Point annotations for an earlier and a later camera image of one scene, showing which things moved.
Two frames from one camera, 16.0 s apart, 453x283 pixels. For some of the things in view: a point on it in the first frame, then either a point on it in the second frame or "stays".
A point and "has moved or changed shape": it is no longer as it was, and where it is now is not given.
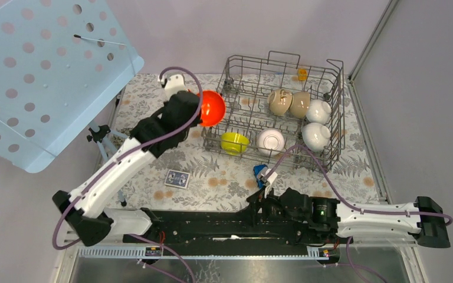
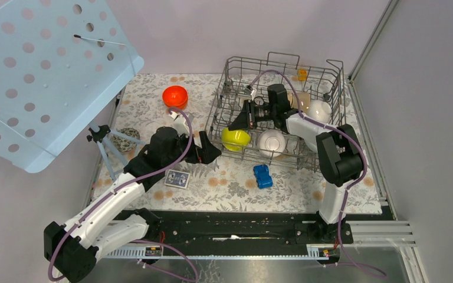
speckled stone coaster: [118, 140] stays
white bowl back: [318, 112] stays
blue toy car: [256, 170] stays
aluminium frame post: [388, 10] stays
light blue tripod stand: [99, 134] stays
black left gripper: [199, 121] → [205, 154]
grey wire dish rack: [280, 112] stays
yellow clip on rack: [302, 73] stays
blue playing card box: [177, 178] stays
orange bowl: [213, 108] has moved or changed shape
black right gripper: [255, 203] → [246, 119]
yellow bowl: [233, 143] has moved or changed shape
